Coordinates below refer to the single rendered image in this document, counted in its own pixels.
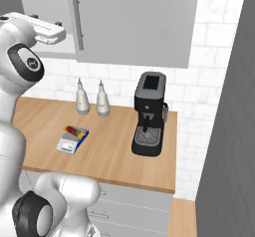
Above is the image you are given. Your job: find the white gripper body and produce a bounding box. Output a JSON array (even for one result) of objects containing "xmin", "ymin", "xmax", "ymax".
[{"xmin": 2, "ymin": 11, "xmax": 67, "ymax": 46}]

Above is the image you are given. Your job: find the red and yellow bar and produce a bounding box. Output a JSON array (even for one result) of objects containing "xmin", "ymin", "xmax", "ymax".
[{"xmin": 63, "ymin": 124, "xmax": 85, "ymax": 139}]

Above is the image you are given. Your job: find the white and blue digital scale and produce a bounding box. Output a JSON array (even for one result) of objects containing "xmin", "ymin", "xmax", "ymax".
[{"xmin": 55, "ymin": 126, "xmax": 91, "ymax": 155}]

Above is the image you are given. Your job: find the tall grey cabinet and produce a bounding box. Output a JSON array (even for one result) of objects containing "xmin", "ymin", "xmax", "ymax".
[{"xmin": 194, "ymin": 0, "xmax": 255, "ymax": 237}]

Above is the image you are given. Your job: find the white squeeze bottle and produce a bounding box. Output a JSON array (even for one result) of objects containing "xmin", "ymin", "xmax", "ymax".
[
  {"xmin": 75, "ymin": 77, "xmax": 91, "ymax": 116},
  {"xmin": 96, "ymin": 79, "xmax": 112, "ymax": 118}
]

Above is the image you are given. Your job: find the black coffee machine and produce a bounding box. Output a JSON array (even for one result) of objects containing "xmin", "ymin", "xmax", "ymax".
[{"xmin": 130, "ymin": 71, "xmax": 169, "ymax": 158}]

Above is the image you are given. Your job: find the grey drawer front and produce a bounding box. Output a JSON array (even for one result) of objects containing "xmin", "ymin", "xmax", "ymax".
[
  {"xmin": 19, "ymin": 169, "xmax": 174, "ymax": 213},
  {"xmin": 94, "ymin": 218, "xmax": 170, "ymax": 237},
  {"xmin": 87, "ymin": 196, "xmax": 172, "ymax": 233}
]

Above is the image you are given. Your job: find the grey cabinet door handle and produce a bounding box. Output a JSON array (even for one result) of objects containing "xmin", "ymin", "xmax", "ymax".
[{"xmin": 70, "ymin": 0, "xmax": 85, "ymax": 52}]

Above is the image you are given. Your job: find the grey wall cabinet door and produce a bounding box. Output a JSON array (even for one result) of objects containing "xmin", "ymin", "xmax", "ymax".
[{"xmin": 65, "ymin": 0, "xmax": 201, "ymax": 70}]

